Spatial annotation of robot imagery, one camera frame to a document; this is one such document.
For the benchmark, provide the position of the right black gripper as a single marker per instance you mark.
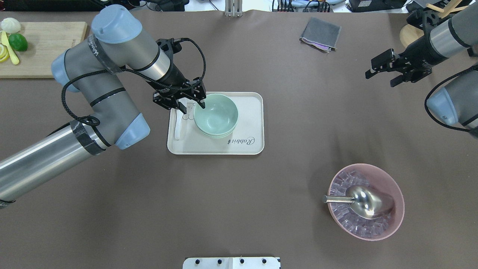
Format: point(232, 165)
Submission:
point(419, 50)

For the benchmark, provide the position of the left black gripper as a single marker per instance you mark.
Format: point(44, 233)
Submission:
point(174, 77)

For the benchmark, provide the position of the green bowl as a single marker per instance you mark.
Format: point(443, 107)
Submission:
point(220, 113)
point(217, 133)

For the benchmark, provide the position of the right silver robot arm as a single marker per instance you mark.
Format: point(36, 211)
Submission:
point(452, 103)

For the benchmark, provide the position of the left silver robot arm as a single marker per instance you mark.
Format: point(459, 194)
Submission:
point(101, 111)

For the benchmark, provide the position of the white ceramic spoon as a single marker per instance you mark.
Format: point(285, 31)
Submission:
point(178, 124)

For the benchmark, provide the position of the wooden mug tree stand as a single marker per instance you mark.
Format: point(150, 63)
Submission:
point(443, 9)

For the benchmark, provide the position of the cream rabbit serving tray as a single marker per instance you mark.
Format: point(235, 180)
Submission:
point(248, 138)

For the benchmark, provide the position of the grey folded cloth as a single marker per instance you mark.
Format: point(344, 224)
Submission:
point(321, 34)

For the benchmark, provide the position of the steel ice scoop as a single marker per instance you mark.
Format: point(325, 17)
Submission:
point(364, 201)

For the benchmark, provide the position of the wooden cutting board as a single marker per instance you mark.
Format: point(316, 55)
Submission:
point(46, 41)

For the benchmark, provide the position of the pink bowl with ice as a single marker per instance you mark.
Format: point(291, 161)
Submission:
point(377, 179)

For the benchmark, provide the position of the yellow plastic knife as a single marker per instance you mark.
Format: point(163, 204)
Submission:
point(10, 52)

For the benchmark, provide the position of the green lime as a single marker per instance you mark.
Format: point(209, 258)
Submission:
point(18, 42)

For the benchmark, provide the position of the lemon slice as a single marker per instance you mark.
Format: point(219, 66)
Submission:
point(4, 53)

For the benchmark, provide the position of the white garlic bulb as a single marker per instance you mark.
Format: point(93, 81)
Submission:
point(11, 25)

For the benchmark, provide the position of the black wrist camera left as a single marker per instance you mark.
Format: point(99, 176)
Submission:
point(170, 46)

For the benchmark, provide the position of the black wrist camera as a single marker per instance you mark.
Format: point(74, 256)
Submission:
point(423, 18)
point(170, 46)

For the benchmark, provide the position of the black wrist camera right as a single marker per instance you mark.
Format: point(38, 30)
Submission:
point(423, 18)

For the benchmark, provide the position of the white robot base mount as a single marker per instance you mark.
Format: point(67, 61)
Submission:
point(232, 263)

